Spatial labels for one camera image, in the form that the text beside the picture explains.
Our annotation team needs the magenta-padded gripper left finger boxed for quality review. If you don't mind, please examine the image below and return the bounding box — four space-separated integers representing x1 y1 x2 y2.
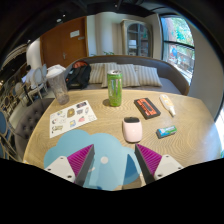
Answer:
44 143 96 187

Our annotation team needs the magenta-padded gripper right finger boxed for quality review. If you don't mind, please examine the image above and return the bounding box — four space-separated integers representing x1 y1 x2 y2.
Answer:
134 143 184 185

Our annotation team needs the blue cloud-shaped mouse pad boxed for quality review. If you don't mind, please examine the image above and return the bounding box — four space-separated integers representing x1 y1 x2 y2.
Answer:
43 129 143 192

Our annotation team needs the green gum pack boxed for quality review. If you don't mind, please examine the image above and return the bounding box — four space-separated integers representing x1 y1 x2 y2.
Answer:
155 125 178 139

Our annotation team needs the white sticker sheet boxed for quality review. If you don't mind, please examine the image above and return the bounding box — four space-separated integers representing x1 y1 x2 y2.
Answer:
49 99 98 139

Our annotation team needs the grey tufted chair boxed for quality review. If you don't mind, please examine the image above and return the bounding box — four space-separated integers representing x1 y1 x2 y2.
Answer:
13 97 55 161

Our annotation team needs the black and orange box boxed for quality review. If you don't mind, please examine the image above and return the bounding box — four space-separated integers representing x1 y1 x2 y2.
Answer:
133 97 162 120

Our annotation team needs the white and orange tube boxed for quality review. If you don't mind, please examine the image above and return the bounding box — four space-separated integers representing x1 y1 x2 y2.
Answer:
159 93 177 117

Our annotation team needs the blue upholstered chair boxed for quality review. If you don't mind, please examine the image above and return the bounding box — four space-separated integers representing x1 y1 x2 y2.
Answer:
0 109 16 160

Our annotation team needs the clear plastic tumbler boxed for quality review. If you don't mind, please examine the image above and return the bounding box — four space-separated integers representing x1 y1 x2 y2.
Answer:
45 64 70 106

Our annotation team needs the white chairs group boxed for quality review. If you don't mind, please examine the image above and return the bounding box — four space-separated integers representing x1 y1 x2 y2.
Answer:
24 63 49 101

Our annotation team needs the green drink can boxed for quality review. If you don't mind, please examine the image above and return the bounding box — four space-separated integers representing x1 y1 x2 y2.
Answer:
106 69 124 108

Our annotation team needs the grey curved sofa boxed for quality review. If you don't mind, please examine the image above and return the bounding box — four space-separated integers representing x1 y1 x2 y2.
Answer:
64 54 190 97

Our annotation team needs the striped cushion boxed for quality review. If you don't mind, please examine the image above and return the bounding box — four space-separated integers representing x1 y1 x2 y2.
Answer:
101 63 141 89
133 64 163 88
88 62 118 85

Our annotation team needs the black backpack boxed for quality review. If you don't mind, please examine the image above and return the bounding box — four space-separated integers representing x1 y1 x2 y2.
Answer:
65 60 92 90

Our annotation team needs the person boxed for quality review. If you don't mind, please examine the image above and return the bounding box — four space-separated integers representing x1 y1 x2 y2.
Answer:
21 64 34 84

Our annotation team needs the black-framed window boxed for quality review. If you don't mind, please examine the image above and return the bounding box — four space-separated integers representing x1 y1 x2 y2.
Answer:
159 14 196 86

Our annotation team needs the brown wooden door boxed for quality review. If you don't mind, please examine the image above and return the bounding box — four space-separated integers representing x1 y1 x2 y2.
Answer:
39 16 89 69

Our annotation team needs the arched glass-door cabinet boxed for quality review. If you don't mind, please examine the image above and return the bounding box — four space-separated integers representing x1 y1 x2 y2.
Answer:
120 18 154 58

